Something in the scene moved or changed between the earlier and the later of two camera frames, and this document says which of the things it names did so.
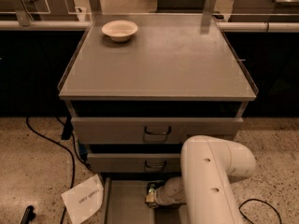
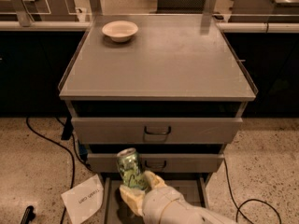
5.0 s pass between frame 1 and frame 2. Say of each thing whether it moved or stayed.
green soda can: moved
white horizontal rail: stayed
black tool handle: stayed
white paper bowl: stayed
